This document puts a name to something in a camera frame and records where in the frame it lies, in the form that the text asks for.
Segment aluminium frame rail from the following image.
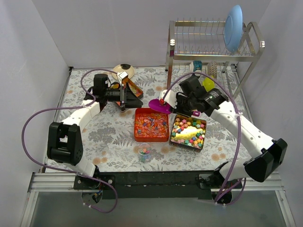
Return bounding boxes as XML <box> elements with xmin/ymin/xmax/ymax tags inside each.
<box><xmin>27</xmin><ymin>172</ymin><xmax>285</xmax><ymax>192</ymax></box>

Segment steel dish rack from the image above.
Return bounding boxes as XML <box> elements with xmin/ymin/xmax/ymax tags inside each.
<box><xmin>165</xmin><ymin>20</ymin><xmax>265</xmax><ymax>97</ymax></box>

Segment teal white bowl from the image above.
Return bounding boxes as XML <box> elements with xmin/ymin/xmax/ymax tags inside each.
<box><xmin>189</xmin><ymin>61</ymin><xmax>203</xmax><ymax>72</ymax></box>

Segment blue plate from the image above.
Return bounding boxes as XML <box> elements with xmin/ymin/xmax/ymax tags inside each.
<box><xmin>224</xmin><ymin>5</ymin><xmax>243</xmax><ymax>53</ymax></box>

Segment yellow green bowl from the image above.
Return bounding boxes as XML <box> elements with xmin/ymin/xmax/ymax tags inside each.
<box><xmin>202</xmin><ymin>78</ymin><xmax>215</xmax><ymax>92</ymax></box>

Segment orange tin of lollipops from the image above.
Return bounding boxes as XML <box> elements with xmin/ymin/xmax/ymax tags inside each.
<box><xmin>134</xmin><ymin>108</ymin><xmax>169</xmax><ymax>142</ymax></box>

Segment cream plate black spot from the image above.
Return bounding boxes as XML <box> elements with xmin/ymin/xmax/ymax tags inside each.
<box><xmin>112</xmin><ymin>63</ymin><xmax>135</xmax><ymax>79</ymax></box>

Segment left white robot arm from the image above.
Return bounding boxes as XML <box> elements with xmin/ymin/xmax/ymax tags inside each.
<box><xmin>47</xmin><ymin>71</ymin><xmax>143</xmax><ymax>189</ymax></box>

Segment black base bar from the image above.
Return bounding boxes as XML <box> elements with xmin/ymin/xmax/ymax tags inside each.
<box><xmin>73</xmin><ymin>171</ymin><xmax>242</xmax><ymax>201</ymax></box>

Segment purple plastic scoop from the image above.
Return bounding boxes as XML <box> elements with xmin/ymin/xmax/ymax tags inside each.
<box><xmin>148</xmin><ymin>98</ymin><xmax>201</xmax><ymax>117</ymax></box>

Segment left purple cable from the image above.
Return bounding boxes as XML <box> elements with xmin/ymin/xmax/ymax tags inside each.
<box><xmin>21</xmin><ymin>68</ymin><xmax>118</xmax><ymax>213</ymax></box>

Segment patterned beige bowl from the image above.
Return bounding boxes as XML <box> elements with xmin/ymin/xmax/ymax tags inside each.
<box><xmin>207</xmin><ymin>61</ymin><xmax>218</xmax><ymax>79</ymax></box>

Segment clear glass jar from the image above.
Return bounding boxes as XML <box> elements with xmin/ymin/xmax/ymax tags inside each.
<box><xmin>138</xmin><ymin>142</ymin><xmax>152</xmax><ymax>163</ymax></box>

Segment floral table mat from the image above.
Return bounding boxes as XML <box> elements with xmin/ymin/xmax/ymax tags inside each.
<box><xmin>62</xmin><ymin>66</ymin><xmax>239</xmax><ymax>172</ymax></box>

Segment dark tin translucent star candies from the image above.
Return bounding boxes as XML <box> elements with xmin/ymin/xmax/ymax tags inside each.
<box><xmin>111</xmin><ymin>79</ymin><xmax>143</xmax><ymax>112</ymax></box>

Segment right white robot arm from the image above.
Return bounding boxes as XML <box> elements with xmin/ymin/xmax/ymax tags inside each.
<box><xmin>161</xmin><ymin>74</ymin><xmax>287</xmax><ymax>188</ymax></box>

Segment dark tin pastel star candies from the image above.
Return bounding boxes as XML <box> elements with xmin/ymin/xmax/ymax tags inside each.
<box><xmin>169</xmin><ymin>114</ymin><xmax>206</xmax><ymax>152</ymax></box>

